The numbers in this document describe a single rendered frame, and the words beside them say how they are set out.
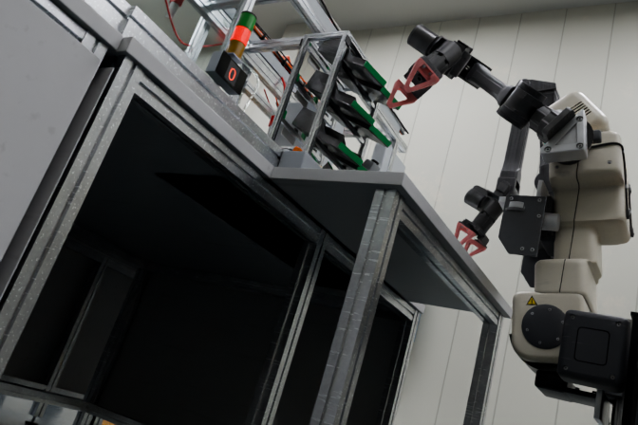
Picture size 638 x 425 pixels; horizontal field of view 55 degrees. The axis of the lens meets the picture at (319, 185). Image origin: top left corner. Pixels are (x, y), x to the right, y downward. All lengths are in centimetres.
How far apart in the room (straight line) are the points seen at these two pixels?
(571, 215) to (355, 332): 73
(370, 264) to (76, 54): 62
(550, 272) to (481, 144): 396
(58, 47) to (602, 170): 122
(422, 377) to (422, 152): 199
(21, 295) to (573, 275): 116
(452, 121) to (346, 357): 468
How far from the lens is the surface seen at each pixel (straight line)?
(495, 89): 174
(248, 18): 188
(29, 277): 99
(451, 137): 559
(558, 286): 154
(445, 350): 485
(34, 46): 99
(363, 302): 113
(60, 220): 101
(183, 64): 126
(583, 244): 162
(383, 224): 117
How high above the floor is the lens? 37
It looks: 21 degrees up
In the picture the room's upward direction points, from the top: 18 degrees clockwise
